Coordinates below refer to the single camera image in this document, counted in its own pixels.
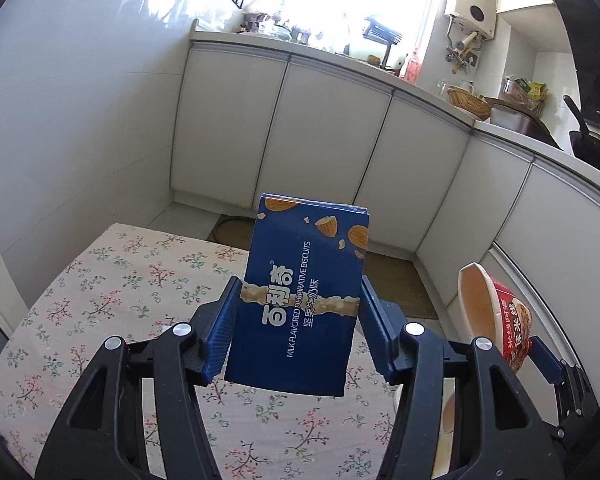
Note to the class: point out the white kitchen cabinets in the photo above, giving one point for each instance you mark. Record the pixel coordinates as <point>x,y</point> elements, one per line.
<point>259,115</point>

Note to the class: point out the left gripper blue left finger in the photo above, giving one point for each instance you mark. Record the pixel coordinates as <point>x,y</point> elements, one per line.
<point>215,329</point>

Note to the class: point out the blue dish rack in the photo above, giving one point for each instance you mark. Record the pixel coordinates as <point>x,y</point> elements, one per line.
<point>382,34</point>

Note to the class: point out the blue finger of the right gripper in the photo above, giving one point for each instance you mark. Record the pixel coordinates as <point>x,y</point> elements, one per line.
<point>544,360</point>

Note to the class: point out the red bottle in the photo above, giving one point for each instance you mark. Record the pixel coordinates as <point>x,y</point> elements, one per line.
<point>413,66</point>

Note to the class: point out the blue biscuit box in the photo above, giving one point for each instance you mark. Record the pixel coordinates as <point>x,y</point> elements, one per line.
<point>300,297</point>

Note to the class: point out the metal tray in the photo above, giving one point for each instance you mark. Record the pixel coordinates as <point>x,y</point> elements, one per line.
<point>516,117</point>

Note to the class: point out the white plastic trash bin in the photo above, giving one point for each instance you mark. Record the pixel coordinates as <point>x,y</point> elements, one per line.
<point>442,460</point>

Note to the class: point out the wicker basket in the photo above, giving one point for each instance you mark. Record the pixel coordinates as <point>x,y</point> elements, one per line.
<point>466,100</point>

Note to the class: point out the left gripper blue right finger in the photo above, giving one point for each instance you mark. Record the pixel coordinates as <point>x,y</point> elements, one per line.
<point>382,337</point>

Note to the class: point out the black frying pan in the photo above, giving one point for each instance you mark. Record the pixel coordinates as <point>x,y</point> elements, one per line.
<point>585,143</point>

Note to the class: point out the red instant noodle bowl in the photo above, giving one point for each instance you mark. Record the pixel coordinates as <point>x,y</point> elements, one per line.
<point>490,309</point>

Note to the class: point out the black range hood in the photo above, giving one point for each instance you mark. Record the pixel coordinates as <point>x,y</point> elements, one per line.
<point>582,23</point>

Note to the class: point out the snack bags on counter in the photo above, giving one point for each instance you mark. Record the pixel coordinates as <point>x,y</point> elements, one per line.
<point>519,90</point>

